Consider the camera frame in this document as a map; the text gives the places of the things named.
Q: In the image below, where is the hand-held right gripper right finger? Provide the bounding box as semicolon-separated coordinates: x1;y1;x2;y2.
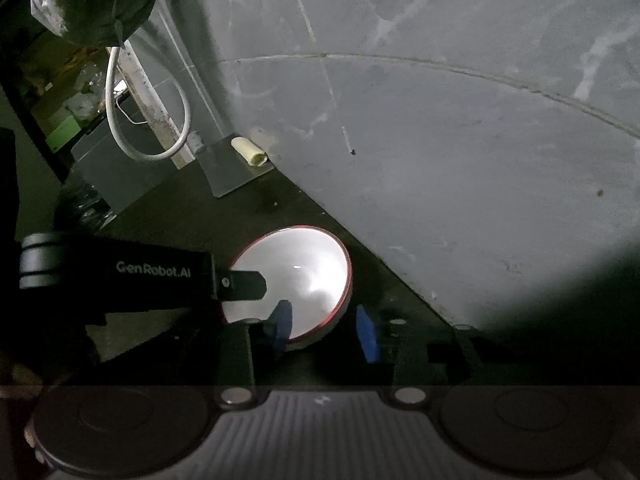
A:
356;304;503;406

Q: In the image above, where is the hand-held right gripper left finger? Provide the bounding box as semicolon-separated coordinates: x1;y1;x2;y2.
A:
216;300;292;408

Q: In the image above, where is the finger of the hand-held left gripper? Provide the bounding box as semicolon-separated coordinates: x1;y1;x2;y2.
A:
216;270;267;303

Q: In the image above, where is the white ceramic bowl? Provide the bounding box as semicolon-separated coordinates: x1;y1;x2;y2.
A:
220;225;353;348

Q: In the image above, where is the black plastic bag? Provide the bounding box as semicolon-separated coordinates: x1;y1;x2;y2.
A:
55;185;116;231

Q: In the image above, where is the dark grey cabinet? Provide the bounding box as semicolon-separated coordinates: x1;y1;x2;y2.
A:
70;95;176;216

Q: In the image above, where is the green box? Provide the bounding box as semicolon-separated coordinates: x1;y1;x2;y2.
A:
47;115;81;151

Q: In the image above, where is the cluttered storage shelf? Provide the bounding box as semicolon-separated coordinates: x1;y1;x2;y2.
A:
0;10;126;161

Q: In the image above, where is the large hanging plastic bag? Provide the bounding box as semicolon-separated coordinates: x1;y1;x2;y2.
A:
30;0;168;48

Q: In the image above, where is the white hose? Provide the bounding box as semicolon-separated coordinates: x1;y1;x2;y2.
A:
106;45;193;163

